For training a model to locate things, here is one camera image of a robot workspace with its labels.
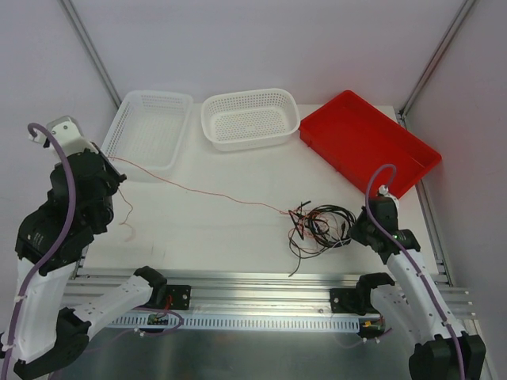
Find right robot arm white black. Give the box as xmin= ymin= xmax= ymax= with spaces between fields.
xmin=349 ymin=196 xmax=486 ymax=379

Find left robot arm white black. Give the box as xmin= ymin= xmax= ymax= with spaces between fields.
xmin=1 ymin=150 xmax=167 ymax=379

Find left aluminium frame post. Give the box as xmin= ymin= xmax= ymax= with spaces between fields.
xmin=57 ymin=0 xmax=122 ymax=108

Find black and orange cables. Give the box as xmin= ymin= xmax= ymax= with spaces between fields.
xmin=281 ymin=200 xmax=357 ymax=278

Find red plastic tray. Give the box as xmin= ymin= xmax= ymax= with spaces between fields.
xmin=299 ymin=89 xmax=442 ymax=199

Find aluminium frame post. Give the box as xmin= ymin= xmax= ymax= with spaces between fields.
xmin=398 ymin=0 xmax=479 ymax=123
xmin=57 ymin=0 xmax=122 ymax=108

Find white perforated rounded basket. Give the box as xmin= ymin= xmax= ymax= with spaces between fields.
xmin=200 ymin=88 xmax=301 ymax=152

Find aluminium mounting rail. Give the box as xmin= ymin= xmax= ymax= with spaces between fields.
xmin=62 ymin=268 xmax=477 ymax=319

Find clear white rectangular basket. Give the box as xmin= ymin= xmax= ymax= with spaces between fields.
xmin=101 ymin=90 xmax=193 ymax=182

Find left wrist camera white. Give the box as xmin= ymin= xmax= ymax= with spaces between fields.
xmin=46 ymin=116 xmax=99 ymax=157

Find right aluminium frame post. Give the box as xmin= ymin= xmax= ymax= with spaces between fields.
xmin=398 ymin=0 xmax=479 ymax=123

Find white slotted cable duct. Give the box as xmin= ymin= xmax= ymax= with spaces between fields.
xmin=110 ymin=313 xmax=360 ymax=333

